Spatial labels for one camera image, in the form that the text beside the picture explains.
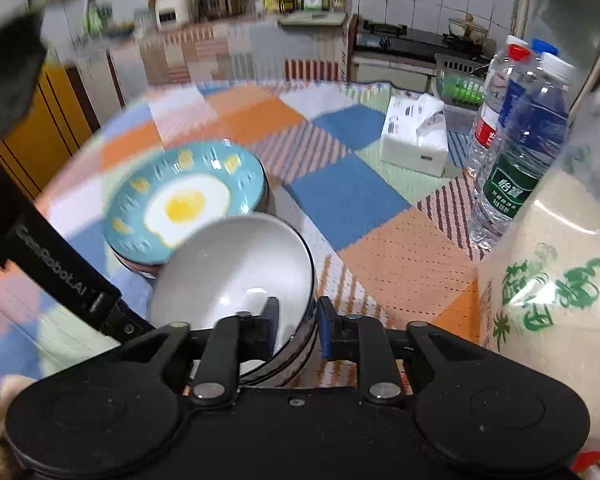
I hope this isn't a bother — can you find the patchwork cabinet cover cloth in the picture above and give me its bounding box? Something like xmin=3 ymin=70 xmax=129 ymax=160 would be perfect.
xmin=109 ymin=14 xmax=355 ymax=87

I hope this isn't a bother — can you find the red label water bottle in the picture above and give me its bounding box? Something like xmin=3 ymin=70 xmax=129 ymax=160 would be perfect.
xmin=466 ymin=43 xmax=532 ymax=177

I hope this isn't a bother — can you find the clear bag of rice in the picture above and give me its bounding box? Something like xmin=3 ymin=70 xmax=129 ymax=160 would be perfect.
xmin=476 ymin=0 xmax=600 ymax=467

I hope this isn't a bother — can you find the glass cooking pot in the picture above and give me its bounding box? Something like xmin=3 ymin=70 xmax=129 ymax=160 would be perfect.
xmin=447 ymin=14 xmax=492 ymax=47

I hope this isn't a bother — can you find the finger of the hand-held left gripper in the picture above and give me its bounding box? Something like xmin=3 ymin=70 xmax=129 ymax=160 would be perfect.
xmin=98 ymin=291 xmax=157 ymax=347

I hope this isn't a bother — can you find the patchwork tablecloth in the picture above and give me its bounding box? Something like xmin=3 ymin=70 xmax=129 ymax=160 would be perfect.
xmin=0 ymin=79 xmax=487 ymax=397

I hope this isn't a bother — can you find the white tissue pack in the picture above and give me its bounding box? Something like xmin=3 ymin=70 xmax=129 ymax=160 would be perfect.
xmin=379 ymin=92 xmax=449 ymax=178

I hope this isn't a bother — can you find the green label water bottle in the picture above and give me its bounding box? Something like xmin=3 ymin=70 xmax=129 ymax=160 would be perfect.
xmin=471 ymin=52 xmax=582 ymax=252

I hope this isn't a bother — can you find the grey plastic basket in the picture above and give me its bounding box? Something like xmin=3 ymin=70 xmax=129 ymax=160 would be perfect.
xmin=434 ymin=53 xmax=492 ymax=112

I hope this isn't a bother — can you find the green container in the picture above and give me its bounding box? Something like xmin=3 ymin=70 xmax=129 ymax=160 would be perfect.
xmin=83 ymin=2 xmax=112 ymax=36

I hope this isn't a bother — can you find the teal fried egg plate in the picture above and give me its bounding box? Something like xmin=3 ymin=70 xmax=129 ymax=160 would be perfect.
xmin=102 ymin=142 xmax=267 ymax=267

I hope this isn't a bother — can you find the clear water bottle white cap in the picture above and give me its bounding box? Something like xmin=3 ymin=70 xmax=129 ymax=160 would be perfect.
xmin=490 ymin=35 xmax=529 ymax=88

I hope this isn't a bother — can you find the white bowl dark rim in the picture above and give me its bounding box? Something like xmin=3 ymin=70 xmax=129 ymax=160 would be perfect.
xmin=149 ymin=211 xmax=317 ymax=377
xmin=252 ymin=345 xmax=313 ymax=388
xmin=240 ymin=305 xmax=318 ymax=383

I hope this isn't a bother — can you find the black gas stove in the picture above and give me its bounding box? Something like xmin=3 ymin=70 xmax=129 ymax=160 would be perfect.
xmin=354 ymin=20 xmax=489 ymax=64

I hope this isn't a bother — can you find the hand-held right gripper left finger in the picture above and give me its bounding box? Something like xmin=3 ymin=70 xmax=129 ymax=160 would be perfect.
xmin=122 ymin=296 xmax=281 ymax=407

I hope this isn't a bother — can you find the yellow wooden cabinet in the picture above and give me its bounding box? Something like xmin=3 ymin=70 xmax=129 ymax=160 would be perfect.
xmin=0 ymin=64 xmax=102 ymax=202

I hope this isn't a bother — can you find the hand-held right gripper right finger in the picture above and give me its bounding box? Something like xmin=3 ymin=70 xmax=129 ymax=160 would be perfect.
xmin=318 ymin=296 xmax=484 ymax=407

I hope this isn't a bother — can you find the pale chopping board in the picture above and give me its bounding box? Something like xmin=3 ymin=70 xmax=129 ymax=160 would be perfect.
xmin=278 ymin=10 xmax=350 ymax=29

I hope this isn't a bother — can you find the small white appliance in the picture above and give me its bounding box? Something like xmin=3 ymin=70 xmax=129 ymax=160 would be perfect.
xmin=154 ymin=0 xmax=189 ymax=29

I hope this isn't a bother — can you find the blue label water bottle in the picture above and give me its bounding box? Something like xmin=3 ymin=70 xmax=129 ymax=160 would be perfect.
xmin=497 ymin=37 xmax=560 ymax=131

